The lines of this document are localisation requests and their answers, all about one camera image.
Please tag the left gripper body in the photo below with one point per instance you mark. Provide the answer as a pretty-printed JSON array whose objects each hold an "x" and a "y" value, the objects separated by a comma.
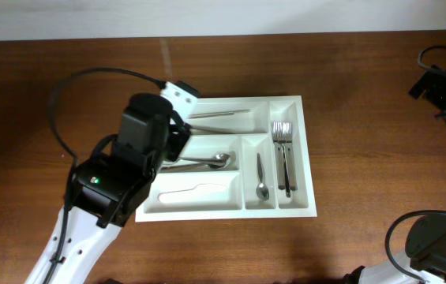
[{"x": 176, "y": 148}]

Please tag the small steel teaspoon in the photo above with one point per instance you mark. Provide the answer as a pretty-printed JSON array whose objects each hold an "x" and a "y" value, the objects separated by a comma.
[{"x": 261, "y": 189}]

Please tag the steel tongs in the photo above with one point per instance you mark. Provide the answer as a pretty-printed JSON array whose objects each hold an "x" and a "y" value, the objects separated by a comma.
[{"x": 224, "y": 122}]

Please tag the white cutlery tray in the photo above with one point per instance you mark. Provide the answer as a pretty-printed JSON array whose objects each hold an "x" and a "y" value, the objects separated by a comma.
[{"x": 240, "y": 176}]

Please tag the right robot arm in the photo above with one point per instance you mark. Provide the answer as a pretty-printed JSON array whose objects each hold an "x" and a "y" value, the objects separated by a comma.
[{"x": 415, "y": 243}]

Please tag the steel fork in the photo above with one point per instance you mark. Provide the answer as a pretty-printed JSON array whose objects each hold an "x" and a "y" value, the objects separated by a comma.
[
  {"x": 278, "y": 155},
  {"x": 287, "y": 129}
]

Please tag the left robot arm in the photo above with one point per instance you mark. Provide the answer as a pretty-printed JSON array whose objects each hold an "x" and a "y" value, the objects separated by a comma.
[{"x": 103, "y": 192}]

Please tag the large steel spoon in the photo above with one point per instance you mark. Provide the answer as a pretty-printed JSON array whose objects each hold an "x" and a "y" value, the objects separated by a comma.
[
  {"x": 217, "y": 160},
  {"x": 181, "y": 165}
]

